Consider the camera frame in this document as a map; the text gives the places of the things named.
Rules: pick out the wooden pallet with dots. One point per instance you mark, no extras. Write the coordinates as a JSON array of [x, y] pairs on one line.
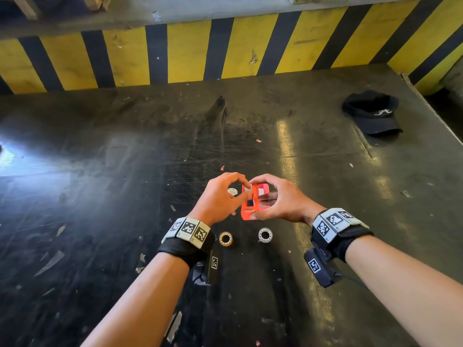
[[29, 5]]

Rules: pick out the yellowish tape roll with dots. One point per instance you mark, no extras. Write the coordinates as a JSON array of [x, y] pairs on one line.
[[225, 238]]

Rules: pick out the person's left thumb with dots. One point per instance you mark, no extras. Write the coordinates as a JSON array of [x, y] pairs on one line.
[[240, 199]]

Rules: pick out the person's left hand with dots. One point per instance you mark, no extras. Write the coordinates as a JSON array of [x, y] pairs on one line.
[[213, 202]]

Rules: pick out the person's right forearm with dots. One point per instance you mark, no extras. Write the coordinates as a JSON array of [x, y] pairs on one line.
[[405, 292]]

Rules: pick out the black wristband with marker tags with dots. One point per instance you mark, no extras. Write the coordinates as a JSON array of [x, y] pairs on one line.
[[340, 227], [186, 236]]

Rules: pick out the orange tape dispenser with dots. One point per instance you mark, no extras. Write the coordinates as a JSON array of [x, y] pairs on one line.
[[250, 207]]

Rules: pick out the person's left forearm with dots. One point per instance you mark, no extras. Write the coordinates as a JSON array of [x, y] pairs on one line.
[[144, 303]]

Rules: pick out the small white tape roll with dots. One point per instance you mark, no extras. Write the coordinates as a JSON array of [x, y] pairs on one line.
[[232, 191]]

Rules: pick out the black baseball cap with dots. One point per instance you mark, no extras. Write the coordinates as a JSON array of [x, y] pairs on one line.
[[372, 111]]

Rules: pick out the person's right thumb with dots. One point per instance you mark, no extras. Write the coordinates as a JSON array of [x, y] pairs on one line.
[[267, 211]]

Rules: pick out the person's right hand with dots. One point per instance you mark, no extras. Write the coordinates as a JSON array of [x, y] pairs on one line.
[[291, 204]]

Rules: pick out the clear tape roll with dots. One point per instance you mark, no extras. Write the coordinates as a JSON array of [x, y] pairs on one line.
[[265, 235]]

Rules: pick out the yellow black striped barrier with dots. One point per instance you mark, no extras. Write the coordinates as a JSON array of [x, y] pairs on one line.
[[188, 50]]

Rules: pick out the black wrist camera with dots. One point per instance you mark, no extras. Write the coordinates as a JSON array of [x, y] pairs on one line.
[[205, 269], [320, 267]]

